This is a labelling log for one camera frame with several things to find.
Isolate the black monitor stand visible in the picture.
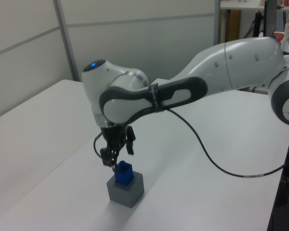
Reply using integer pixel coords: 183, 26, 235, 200
253, 10, 265, 38

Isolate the black table frame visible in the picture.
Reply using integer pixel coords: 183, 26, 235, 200
266, 124, 289, 231

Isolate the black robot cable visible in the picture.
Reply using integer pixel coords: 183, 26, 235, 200
93, 108, 287, 179

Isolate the brown wooden panel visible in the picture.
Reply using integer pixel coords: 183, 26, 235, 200
225, 9, 242, 43

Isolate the white desk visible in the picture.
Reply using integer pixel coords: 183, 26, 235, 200
220, 0, 289, 11

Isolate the black cable strap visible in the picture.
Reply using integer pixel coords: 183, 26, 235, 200
147, 83, 165, 114

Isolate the silver partition post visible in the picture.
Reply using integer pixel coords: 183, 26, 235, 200
215, 0, 222, 45
53, 0, 79, 82

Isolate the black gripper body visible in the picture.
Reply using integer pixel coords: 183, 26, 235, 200
100, 124, 129, 149

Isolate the grey column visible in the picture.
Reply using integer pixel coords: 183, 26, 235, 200
264, 0, 277, 37

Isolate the grey hollow cuboid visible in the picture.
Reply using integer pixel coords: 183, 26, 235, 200
106, 171, 145, 208

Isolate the blue block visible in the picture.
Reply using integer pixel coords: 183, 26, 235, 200
114, 160, 135, 186

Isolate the red bowl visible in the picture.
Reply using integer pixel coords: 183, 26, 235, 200
273, 32, 286, 44

